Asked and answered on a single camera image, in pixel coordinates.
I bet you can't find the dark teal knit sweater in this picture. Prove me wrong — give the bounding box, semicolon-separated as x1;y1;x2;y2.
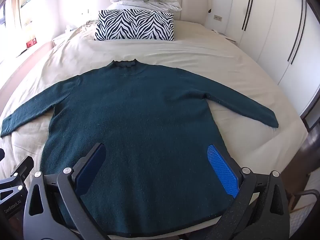
1;60;279;237

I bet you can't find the beige bed sheet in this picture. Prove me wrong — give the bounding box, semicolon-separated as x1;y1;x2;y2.
1;21;308;174

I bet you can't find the red box on shelf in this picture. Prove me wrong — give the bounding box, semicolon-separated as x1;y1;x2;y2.
26;37;37;48

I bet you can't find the zebra print pillow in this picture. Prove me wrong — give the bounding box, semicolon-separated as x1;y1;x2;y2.
94;9;174;41

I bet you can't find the white wardrobe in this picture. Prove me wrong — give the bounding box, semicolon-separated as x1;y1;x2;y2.
226;0;319;115

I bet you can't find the crumpled white duvet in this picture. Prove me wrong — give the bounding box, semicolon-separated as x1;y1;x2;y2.
110;0;182;13

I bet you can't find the wall power socket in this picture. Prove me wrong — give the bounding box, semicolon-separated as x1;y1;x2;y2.
214;15;222;21

